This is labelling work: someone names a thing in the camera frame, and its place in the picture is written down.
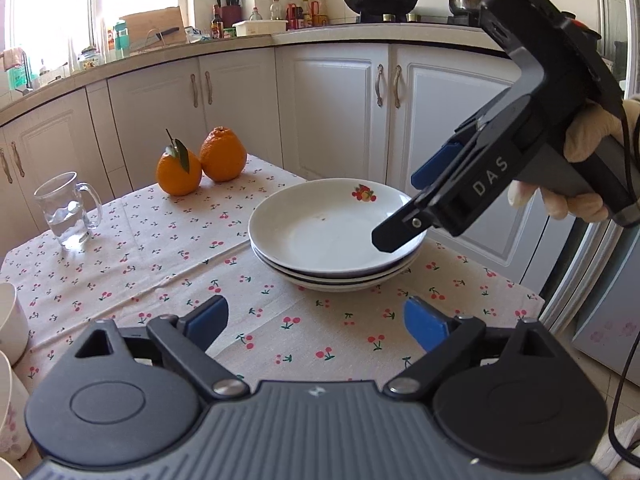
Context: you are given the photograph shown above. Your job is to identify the white ceramic bowl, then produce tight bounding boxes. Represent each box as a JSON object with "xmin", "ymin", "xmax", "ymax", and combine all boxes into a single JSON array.
[
  {"xmin": 0, "ymin": 282, "xmax": 29, "ymax": 367},
  {"xmin": 0, "ymin": 350, "xmax": 35, "ymax": 462}
]

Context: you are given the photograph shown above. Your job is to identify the gas stove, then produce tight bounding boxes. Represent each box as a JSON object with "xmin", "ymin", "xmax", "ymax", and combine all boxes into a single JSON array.
[{"xmin": 330, "ymin": 12, "xmax": 481, "ymax": 27}]

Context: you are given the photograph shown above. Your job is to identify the kitchen window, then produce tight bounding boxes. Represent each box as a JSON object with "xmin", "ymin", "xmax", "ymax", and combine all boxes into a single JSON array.
[{"xmin": 10, "ymin": 0, "xmax": 196, "ymax": 61}]

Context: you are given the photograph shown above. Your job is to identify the white fruit print plate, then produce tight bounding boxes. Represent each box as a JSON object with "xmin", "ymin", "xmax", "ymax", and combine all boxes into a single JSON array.
[
  {"xmin": 255, "ymin": 247, "xmax": 421, "ymax": 292},
  {"xmin": 248, "ymin": 178, "xmax": 426, "ymax": 273},
  {"xmin": 251, "ymin": 240, "xmax": 423, "ymax": 283}
]

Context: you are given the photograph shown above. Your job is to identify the bumpy orange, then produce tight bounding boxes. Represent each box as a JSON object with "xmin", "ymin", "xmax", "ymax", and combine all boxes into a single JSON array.
[{"xmin": 199, "ymin": 126, "xmax": 247, "ymax": 183}]

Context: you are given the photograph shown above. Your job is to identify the glass mug with water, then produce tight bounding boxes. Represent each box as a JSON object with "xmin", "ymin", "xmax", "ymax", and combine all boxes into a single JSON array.
[{"xmin": 34, "ymin": 171, "xmax": 104, "ymax": 251}]

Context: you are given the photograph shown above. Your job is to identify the person's right hand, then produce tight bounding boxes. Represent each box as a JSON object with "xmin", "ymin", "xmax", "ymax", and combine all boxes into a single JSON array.
[{"xmin": 507, "ymin": 97, "xmax": 640, "ymax": 222}]

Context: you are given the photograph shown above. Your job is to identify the wooden cutting board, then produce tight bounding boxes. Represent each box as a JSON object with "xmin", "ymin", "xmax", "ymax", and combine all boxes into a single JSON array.
[{"xmin": 119, "ymin": 6, "xmax": 185, "ymax": 52}]

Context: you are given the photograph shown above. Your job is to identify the orange with leaf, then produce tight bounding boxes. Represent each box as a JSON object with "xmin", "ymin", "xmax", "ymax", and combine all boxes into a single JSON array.
[{"xmin": 156, "ymin": 129, "xmax": 203, "ymax": 197}]

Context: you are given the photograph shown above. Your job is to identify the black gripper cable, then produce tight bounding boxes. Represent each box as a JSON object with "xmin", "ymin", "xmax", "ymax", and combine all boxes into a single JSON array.
[{"xmin": 607, "ymin": 105, "xmax": 640, "ymax": 461}]

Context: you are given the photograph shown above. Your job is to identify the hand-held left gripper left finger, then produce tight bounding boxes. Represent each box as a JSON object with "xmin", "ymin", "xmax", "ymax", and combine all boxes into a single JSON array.
[{"xmin": 75, "ymin": 295, "xmax": 251, "ymax": 401}]

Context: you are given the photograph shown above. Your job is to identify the silver refrigerator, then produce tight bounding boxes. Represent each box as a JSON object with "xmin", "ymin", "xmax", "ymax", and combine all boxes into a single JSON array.
[{"xmin": 540, "ymin": 217, "xmax": 640, "ymax": 377}]

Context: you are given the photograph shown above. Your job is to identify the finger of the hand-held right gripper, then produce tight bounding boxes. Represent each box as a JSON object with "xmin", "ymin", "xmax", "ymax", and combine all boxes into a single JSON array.
[
  {"xmin": 371, "ymin": 194, "xmax": 432, "ymax": 254},
  {"xmin": 411, "ymin": 124, "xmax": 481, "ymax": 188}
]

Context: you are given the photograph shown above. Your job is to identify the white kitchen cabinets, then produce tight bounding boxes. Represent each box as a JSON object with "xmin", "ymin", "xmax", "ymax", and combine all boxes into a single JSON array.
[{"xmin": 0, "ymin": 42, "xmax": 576, "ymax": 286}]

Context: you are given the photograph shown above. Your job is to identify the cherry print tablecloth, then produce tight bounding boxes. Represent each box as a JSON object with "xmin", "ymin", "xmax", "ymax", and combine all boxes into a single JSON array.
[{"xmin": 0, "ymin": 154, "xmax": 546, "ymax": 411}]

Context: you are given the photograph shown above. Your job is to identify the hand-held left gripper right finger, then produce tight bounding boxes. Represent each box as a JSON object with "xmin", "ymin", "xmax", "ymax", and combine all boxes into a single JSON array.
[{"xmin": 384, "ymin": 296, "xmax": 556, "ymax": 401}]

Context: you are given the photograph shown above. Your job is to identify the red knife block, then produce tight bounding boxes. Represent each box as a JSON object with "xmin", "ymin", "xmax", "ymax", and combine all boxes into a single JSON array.
[{"xmin": 215, "ymin": 0, "xmax": 244, "ymax": 28}]

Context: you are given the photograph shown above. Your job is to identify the green dish soap bottle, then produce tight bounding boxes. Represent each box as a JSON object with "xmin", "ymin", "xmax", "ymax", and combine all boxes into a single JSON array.
[{"xmin": 6, "ymin": 47, "xmax": 27, "ymax": 92}]

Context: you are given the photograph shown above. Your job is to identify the white plastic container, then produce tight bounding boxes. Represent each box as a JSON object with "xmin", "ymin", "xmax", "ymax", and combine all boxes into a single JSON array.
[{"xmin": 233, "ymin": 19, "xmax": 289, "ymax": 37}]

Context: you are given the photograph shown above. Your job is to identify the glass jar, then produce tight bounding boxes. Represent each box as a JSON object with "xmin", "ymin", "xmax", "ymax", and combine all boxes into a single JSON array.
[{"xmin": 78, "ymin": 46, "xmax": 106, "ymax": 71}]

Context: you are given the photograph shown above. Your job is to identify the kitchen countertop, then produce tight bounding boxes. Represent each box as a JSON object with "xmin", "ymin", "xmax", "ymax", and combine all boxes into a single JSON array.
[{"xmin": 0, "ymin": 22, "xmax": 506, "ymax": 116}]

